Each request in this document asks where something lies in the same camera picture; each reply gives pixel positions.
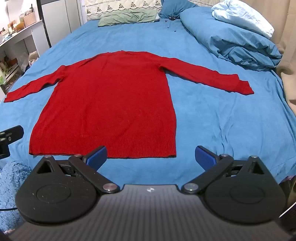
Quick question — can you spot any red knit sweater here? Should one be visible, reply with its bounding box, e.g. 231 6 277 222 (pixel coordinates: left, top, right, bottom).
5 51 253 158

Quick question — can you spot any blue fuzzy rug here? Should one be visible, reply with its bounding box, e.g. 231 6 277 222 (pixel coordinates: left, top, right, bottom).
1 161 31 232

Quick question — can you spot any white shelf unit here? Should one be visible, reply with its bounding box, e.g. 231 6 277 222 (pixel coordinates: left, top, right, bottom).
0 4 50 95

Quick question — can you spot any white wardrobe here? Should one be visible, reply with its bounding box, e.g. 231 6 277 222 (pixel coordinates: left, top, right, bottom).
37 0 87 47

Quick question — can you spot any blue duvet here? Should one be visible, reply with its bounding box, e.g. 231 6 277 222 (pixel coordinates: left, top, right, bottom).
180 6 282 71

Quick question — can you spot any cream quilted headboard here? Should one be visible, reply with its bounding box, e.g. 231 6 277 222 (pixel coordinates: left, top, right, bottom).
84 0 162 21

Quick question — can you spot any green pillow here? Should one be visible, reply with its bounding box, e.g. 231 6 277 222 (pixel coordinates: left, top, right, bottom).
98 8 160 27

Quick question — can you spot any light blue blanket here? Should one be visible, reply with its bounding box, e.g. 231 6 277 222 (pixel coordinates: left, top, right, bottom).
211 1 274 39

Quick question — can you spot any dark blue pillow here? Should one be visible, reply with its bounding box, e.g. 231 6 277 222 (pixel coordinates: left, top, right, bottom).
159 0 198 19

